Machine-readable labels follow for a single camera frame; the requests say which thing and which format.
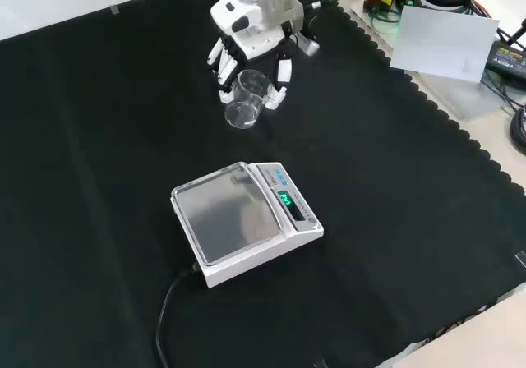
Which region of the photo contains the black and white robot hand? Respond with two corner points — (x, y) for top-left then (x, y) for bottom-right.
(205, 0), (321, 111)

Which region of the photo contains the clear glass beaker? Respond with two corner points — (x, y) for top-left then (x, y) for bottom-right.
(224, 69), (272, 131)

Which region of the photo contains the white electronic balance steel pan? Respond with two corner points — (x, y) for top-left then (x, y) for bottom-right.
(170, 161), (325, 289)

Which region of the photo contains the pale board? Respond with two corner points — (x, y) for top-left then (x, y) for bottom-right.
(389, 5), (501, 84)

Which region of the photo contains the clear acrylic plate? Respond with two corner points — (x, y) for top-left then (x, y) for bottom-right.
(348, 2), (526, 121)

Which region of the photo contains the black bench cloth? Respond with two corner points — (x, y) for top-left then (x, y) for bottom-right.
(0, 0), (526, 368)

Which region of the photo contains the black power adapter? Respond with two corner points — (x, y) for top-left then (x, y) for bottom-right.
(485, 39), (526, 77)

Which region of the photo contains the coiled black cable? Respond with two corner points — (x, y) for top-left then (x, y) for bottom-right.
(509, 107), (526, 156)

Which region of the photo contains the black balance power cable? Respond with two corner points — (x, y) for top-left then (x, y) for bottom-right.
(155, 262), (203, 368)

